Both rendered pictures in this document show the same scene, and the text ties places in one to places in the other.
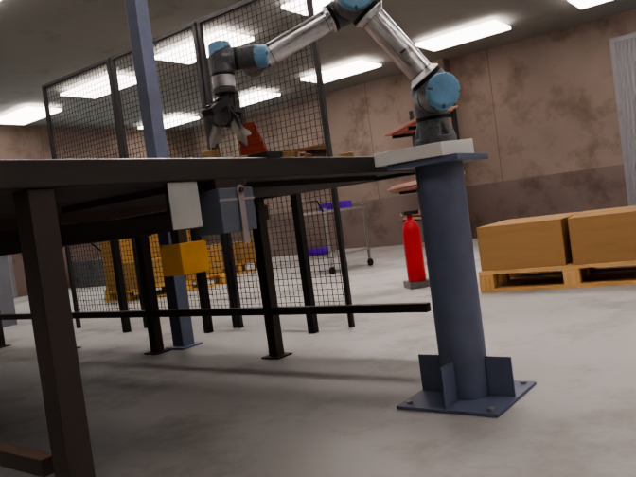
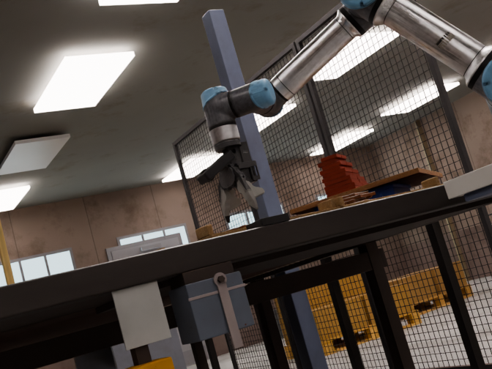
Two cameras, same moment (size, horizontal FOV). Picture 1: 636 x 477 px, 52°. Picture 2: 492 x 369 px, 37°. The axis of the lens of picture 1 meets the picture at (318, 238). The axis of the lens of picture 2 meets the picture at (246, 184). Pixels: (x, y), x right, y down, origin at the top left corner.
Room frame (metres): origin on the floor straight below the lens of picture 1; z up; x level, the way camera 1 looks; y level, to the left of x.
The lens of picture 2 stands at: (0.37, -0.50, 0.77)
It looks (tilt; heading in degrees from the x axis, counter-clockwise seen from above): 9 degrees up; 22
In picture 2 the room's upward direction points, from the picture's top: 16 degrees counter-clockwise
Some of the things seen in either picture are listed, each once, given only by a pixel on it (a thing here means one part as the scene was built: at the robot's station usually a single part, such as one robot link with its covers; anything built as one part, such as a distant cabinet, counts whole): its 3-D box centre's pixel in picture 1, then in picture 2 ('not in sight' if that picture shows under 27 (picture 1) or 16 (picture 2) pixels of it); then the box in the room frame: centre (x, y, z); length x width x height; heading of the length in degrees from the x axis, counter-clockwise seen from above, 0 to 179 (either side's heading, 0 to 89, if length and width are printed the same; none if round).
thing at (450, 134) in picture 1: (433, 130); not in sight; (2.33, -0.46, 0.97); 0.15 x 0.15 x 0.10
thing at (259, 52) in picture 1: (251, 58); (254, 98); (2.15, 0.14, 1.27); 0.11 x 0.11 x 0.08; 4
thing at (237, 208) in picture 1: (227, 212); (212, 309); (1.80, 0.24, 0.77); 0.14 x 0.11 x 0.18; 143
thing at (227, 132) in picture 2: (222, 83); (225, 137); (2.13, 0.24, 1.19); 0.08 x 0.08 x 0.05
